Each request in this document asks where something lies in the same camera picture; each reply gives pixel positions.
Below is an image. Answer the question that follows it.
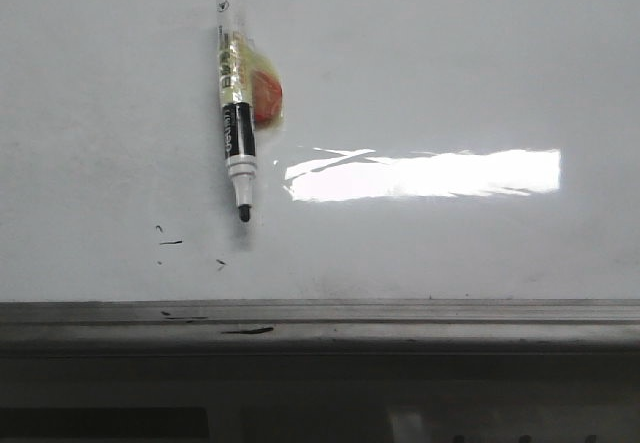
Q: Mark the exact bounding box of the black white whiteboard marker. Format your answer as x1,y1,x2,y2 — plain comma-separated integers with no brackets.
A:
216,0,283,223

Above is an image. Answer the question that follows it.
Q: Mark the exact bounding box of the white whiteboard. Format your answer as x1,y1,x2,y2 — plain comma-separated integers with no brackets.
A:
1,0,639,356

